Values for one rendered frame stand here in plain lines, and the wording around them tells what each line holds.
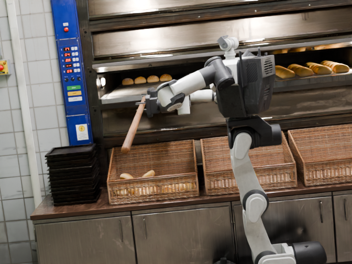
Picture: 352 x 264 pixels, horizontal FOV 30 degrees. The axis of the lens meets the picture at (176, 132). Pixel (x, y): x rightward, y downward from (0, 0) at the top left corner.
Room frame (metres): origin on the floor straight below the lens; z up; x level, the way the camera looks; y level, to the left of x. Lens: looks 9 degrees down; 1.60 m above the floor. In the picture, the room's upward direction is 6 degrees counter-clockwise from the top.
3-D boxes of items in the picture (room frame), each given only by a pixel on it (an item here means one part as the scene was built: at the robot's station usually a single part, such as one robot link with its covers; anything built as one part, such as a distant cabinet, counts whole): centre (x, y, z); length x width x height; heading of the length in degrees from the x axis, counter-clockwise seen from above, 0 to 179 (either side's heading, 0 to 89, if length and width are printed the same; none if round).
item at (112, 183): (4.10, 0.17, 0.72); 0.56 x 0.49 x 0.28; 88
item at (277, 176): (4.08, -0.42, 0.72); 0.56 x 0.49 x 0.28; 89
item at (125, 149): (3.12, 0.18, 1.20); 1.71 x 0.03 x 0.03; 179
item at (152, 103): (3.54, 0.08, 1.20); 0.12 x 0.10 x 0.13; 80
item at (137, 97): (4.25, 0.16, 1.19); 0.55 x 0.36 x 0.03; 89
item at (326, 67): (4.77, -1.00, 1.21); 0.61 x 0.48 x 0.06; 178
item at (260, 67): (3.47, -0.38, 1.27); 0.34 x 0.30 x 0.36; 151
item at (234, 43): (3.51, -0.33, 1.47); 0.10 x 0.07 x 0.09; 151
